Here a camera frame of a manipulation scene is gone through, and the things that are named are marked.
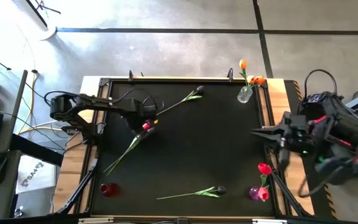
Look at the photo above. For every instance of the black artificial tulip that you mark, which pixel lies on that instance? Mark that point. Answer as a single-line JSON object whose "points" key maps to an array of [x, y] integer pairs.
{"points": [[150, 131], [221, 189], [199, 90]]}

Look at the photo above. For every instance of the long black floor tape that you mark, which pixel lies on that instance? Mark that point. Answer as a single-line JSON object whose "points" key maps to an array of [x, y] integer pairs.
{"points": [[166, 30]]}

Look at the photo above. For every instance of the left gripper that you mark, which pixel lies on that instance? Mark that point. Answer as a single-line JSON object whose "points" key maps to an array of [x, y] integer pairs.
{"points": [[138, 115]]}

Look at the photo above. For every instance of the black clamp hook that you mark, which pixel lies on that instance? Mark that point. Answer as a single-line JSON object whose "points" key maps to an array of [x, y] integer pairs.
{"points": [[230, 76], [130, 76]]}

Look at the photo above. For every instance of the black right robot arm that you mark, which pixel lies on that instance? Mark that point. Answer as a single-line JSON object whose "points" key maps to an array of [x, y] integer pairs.
{"points": [[337, 124]]}

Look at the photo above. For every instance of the silver metal bracket plate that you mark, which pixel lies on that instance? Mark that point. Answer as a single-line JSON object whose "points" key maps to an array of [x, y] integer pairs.
{"points": [[95, 220], [269, 221]]}

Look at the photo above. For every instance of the black aluminium table frame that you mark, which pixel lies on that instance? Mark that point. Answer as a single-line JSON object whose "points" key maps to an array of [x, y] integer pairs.
{"points": [[89, 203]]}

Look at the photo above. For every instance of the orange artificial tulip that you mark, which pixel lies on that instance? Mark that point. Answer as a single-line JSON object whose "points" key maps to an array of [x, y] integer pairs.
{"points": [[260, 80], [243, 64]]}

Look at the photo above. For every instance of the red artificial tulip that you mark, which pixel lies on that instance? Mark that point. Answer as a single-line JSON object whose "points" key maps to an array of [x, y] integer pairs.
{"points": [[263, 193], [146, 125], [264, 169]]}

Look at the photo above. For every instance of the clear glass vase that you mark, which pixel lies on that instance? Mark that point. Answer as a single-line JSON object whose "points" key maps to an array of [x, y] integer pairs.
{"points": [[244, 96]]}

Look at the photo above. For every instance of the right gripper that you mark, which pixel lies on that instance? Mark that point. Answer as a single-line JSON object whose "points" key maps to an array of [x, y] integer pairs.
{"points": [[295, 138]]}

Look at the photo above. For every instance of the black table mat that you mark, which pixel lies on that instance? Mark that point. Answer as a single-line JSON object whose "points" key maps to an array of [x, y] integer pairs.
{"points": [[197, 168]]}

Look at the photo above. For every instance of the black diagonal frame brace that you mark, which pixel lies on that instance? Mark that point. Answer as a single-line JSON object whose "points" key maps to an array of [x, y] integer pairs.
{"points": [[79, 189], [286, 193]]}

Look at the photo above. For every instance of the crossing black floor tape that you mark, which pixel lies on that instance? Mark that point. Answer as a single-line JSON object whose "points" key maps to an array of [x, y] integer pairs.
{"points": [[262, 37]]}

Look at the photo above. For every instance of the black desk support beam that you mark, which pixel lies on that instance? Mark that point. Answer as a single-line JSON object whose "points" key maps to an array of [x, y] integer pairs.
{"points": [[36, 151]]}

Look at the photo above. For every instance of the red glass vase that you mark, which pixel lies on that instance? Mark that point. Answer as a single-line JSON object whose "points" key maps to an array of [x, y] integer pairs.
{"points": [[110, 190]]}

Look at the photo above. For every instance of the black corner bracket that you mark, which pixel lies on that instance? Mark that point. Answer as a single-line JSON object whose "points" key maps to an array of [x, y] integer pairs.
{"points": [[103, 81]]}

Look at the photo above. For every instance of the black board with hazard stripe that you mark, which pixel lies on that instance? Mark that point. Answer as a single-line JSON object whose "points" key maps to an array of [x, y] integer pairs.
{"points": [[315, 208]]}

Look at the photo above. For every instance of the purple glass vase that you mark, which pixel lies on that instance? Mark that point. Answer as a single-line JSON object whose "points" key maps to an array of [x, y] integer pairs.
{"points": [[253, 193]]}

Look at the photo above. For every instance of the grey side desk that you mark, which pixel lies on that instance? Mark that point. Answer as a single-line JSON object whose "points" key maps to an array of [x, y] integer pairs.
{"points": [[2, 193]]}

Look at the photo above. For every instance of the white round stand base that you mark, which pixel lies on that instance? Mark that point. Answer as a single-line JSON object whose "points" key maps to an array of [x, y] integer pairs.
{"points": [[50, 33]]}

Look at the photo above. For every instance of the black thin stand legs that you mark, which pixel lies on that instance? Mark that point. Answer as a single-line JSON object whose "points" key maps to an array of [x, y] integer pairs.
{"points": [[41, 6]]}

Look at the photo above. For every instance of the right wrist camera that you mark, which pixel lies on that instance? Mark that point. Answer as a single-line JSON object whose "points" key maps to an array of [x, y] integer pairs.
{"points": [[294, 118]]}

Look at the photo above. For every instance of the small silver metal object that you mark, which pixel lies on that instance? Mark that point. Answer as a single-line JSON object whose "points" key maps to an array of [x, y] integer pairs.
{"points": [[18, 212]]}

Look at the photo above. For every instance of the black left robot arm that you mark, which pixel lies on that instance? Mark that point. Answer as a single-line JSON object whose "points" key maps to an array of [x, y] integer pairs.
{"points": [[104, 105]]}

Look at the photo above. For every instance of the slim stand pole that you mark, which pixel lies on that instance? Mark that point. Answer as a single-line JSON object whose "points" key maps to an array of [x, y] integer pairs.
{"points": [[37, 14]]}

